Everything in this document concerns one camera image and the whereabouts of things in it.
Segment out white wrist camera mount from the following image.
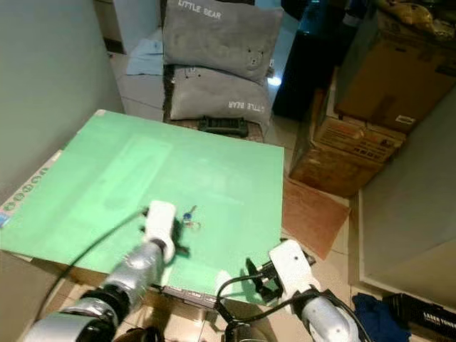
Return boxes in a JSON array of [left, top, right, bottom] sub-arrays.
[[144, 199, 178, 263], [268, 239, 316, 298]]

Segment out small black device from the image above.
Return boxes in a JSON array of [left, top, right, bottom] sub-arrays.
[[198, 115, 250, 138]]

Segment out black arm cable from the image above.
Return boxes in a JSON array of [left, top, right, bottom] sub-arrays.
[[212, 269, 311, 342], [34, 208, 149, 323]]

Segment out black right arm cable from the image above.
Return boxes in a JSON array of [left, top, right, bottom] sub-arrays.
[[212, 269, 311, 342]]

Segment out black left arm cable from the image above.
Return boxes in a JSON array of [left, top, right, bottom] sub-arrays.
[[34, 208, 149, 323]]

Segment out grey little bear pillow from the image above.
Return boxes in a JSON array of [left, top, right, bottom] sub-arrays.
[[170, 66, 271, 128], [162, 0, 284, 86]]

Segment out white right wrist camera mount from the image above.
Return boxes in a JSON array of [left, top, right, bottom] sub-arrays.
[[268, 239, 316, 298]]

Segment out tall black case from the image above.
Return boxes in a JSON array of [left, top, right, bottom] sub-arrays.
[[272, 0, 353, 122]]

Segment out large plain cardboard box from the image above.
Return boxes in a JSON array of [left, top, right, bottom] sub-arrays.
[[333, 4, 456, 134]]

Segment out blue cloth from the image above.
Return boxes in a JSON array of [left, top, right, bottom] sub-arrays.
[[351, 292, 400, 342]]

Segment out white folded paper bag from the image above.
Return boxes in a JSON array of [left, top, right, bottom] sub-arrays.
[[125, 38, 165, 76]]

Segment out yellow patterned bag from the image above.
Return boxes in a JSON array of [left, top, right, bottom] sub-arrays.
[[374, 0, 456, 40]]

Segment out flat brown cardboard sheet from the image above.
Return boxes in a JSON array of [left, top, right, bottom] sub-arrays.
[[281, 177, 352, 260]]

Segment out green table mat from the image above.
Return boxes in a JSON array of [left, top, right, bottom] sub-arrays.
[[0, 110, 286, 306]]

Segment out black laser toner box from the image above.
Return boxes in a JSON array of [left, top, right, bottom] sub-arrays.
[[383, 291, 456, 339]]

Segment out keys with blue fob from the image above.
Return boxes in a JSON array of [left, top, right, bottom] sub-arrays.
[[182, 205, 202, 231]]

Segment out white cabinet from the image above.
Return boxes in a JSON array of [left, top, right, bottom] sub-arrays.
[[358, 85, 456, 296]]

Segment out printed brown cardboard box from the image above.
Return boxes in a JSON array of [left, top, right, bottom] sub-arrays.
[[289, 85, 410, 199]]

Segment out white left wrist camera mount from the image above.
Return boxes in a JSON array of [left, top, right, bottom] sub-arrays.
[[144, 199, 178, 263]]

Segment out cardboard box table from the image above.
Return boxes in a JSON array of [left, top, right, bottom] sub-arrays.
[[0, 109, 247, 314]]

